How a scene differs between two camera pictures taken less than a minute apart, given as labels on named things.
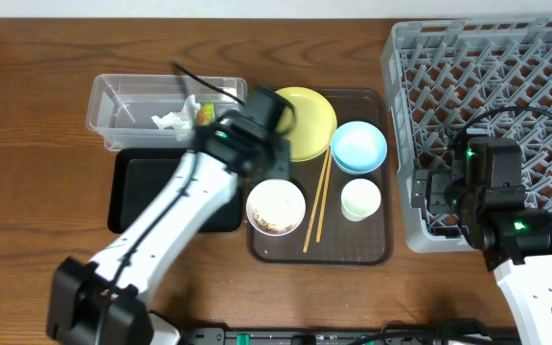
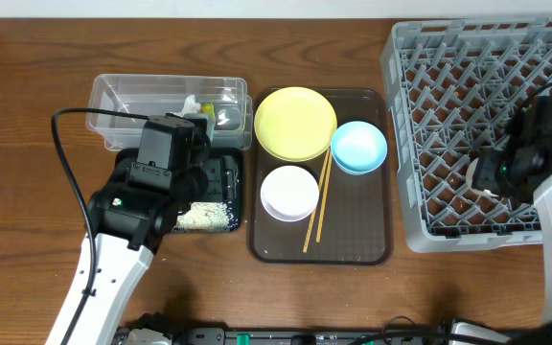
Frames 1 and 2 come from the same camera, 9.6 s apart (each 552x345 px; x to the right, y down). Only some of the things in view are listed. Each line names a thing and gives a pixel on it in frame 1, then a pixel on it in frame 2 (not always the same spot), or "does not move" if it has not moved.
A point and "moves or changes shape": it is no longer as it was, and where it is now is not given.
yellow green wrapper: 205,114 does not move
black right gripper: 420,189 to 485,173
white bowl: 276,207 moves or changes shape
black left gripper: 276,160 to 225,173
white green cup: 360,198 moves or changes shape
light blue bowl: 358,148 does not move
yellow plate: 315,126 does not move
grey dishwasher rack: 511,79 does not move
